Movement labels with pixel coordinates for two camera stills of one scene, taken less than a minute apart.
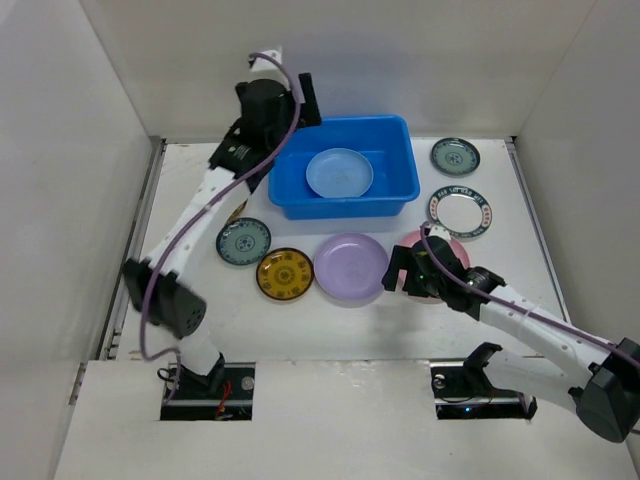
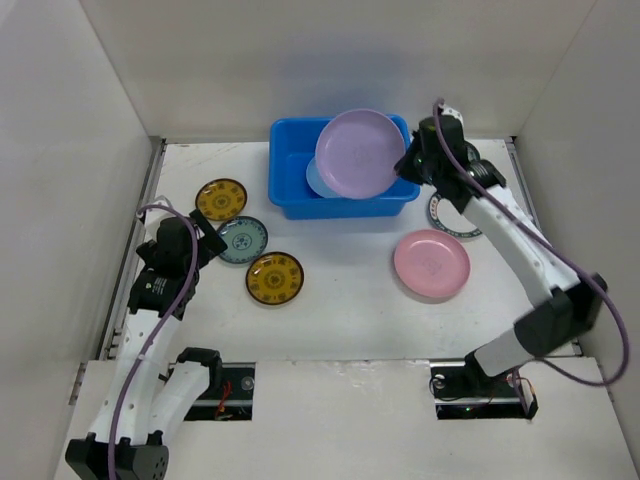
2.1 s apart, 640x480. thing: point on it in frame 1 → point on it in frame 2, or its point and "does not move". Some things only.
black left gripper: x=308 y=110 → x=211 y=239
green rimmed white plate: x=462 y=210 does not move
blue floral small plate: x=243 y=241 does not move
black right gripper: x=411 y=270 → x=410 y=163
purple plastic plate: x=351 y=266 → x=357 y=151
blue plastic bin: x=349 y=168 does not move
